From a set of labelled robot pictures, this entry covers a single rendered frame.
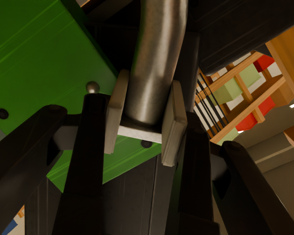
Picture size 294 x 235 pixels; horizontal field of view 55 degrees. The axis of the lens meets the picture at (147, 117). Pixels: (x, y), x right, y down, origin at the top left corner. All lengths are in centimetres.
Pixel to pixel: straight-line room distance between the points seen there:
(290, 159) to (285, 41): 687
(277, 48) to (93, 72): 83
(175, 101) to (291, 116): 949
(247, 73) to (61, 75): 352
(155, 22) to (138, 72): 3
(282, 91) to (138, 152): 394
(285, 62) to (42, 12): 86
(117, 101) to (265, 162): 763
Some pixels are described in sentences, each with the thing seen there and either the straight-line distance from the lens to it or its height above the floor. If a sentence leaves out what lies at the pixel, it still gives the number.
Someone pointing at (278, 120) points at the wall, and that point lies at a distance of 962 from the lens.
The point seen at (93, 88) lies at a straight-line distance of 23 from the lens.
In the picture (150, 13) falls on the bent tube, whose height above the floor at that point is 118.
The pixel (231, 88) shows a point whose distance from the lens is 346.
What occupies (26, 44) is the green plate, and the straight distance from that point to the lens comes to 24.
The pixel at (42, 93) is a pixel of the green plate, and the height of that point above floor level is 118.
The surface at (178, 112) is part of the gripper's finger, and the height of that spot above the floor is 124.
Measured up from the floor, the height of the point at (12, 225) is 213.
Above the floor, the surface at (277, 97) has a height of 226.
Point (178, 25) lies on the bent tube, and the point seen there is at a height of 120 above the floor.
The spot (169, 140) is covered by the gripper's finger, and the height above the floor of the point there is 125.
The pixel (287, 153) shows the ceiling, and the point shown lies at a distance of 773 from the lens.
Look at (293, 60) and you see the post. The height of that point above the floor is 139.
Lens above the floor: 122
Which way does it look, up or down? 5 degrees up
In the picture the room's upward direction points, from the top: 148 degrees clockwise
